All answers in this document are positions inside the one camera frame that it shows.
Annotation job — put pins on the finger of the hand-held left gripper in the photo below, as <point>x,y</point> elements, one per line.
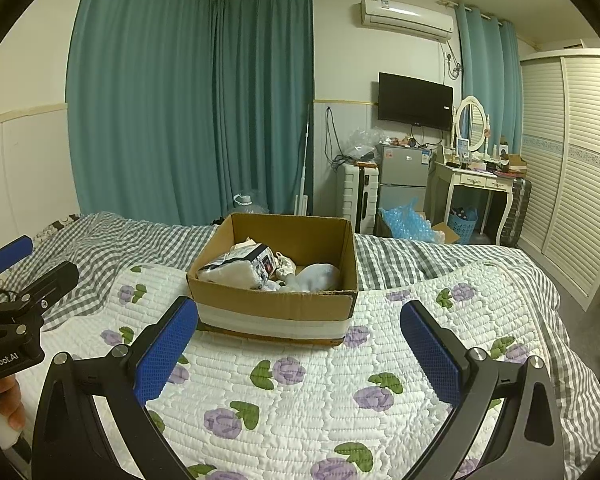
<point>52,280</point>
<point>11,252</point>

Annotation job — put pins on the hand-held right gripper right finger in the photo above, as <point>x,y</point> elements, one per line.
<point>430,355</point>

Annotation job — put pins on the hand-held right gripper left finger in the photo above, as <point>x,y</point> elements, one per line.
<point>162,352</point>

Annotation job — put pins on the striped plastic packet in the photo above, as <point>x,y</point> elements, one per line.
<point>240,267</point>

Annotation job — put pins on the brown cardboard box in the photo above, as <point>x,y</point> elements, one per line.
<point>280,310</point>

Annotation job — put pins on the large white sock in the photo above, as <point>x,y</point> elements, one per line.
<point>320,277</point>

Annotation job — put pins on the cream cloth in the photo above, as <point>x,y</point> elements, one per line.
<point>284,262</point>

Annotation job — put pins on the person's left hand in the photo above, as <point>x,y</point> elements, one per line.
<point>7,400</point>

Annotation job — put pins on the brown patterned pillow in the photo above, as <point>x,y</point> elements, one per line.
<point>60,225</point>

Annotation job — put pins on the small open cardboard box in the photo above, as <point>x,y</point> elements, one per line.
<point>445,235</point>

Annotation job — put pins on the floral quilted blanket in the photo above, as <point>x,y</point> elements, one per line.
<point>305,385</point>

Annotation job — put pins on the blue plastic basket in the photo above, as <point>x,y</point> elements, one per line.
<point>462,227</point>

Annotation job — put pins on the blue plastic bag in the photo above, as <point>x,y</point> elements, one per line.
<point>402,222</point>

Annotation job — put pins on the silver ribbed suitcase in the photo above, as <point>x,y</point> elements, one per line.
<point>517,210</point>

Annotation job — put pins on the white ribbed suitcase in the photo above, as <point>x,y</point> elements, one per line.
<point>360,197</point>

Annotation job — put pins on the silver small fridge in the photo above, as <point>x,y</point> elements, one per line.
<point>402,175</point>

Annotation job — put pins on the white dressing table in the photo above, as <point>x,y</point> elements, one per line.
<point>472,177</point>

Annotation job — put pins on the wide teal curtain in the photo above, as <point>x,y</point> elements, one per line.
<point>140,90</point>

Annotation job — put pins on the brown box on dresser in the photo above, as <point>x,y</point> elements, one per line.
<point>514,162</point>

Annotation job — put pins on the clear plastic bag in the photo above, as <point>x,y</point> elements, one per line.
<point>360,145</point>

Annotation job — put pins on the cream louvred wardrobe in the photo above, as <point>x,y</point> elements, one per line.
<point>575,175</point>

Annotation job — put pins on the white mop pole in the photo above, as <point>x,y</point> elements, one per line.
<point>305,160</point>

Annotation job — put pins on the oval white mirror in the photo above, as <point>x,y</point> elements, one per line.
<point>472,122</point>

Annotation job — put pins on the light blue curtain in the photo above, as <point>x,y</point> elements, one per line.
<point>490,90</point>

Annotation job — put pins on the narrow teal curtain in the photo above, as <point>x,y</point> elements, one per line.
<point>265,100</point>

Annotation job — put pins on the white air conditioner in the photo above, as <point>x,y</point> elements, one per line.
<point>407,17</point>

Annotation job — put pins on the small photo frame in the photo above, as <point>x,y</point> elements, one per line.
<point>463,149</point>

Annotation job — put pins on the black wall television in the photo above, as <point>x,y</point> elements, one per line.
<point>415,102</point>

